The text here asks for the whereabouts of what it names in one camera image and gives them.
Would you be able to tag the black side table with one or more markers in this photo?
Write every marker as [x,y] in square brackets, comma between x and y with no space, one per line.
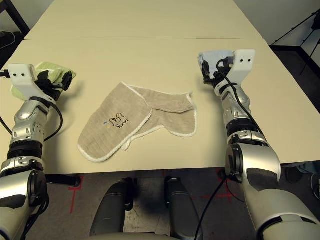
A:
[295,65]

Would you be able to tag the grey right robot leg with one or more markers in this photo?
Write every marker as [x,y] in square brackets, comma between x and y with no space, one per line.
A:
[182,207]

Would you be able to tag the black table frame leg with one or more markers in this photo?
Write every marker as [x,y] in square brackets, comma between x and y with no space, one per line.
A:
[18,18]

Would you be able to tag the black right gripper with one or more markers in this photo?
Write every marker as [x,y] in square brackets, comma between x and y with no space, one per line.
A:
[212,79]

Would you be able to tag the grey power strip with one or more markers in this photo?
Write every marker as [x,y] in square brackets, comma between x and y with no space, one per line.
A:
[6,34]

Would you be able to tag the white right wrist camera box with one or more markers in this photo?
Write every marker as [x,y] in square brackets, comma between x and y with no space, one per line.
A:
[243,62]

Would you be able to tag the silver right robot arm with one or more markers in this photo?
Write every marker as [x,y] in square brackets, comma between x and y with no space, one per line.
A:
[260,155]

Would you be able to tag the beige towel with white trim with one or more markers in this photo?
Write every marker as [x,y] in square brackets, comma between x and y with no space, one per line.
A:
[105,135]

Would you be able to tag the grey left robot leg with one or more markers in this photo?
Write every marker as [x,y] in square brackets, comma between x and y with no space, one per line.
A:
[110,207]

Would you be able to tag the beige robot waist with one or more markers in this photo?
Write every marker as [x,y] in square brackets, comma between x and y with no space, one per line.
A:
[130,237]

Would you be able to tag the grey robot leg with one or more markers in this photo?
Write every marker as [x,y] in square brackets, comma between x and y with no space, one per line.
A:
[110,207]
[182,207]

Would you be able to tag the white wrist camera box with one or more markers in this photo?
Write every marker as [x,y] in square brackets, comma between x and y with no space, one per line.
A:
[243,62]
[22,75]

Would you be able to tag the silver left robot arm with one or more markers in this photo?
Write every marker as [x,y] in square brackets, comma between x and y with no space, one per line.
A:
[25,120]

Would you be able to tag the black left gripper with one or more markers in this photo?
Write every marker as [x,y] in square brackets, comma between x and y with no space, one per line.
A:
[53,90]

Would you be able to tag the bystander blue jeans leg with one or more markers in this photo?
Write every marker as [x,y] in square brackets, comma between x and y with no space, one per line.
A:
[300,172]

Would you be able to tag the black table foot bar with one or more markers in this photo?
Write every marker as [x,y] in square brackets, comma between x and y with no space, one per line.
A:
[62,180]

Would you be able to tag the black tripod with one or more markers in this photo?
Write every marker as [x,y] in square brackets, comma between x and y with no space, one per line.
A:
[315,23]

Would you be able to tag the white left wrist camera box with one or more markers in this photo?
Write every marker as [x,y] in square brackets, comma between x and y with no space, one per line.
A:
[22,75]

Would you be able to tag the folded light blue towel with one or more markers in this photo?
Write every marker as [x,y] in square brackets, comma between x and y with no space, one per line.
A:
[212,58]

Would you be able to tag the folded green towel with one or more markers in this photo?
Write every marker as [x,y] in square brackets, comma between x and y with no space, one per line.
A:
[53,68]

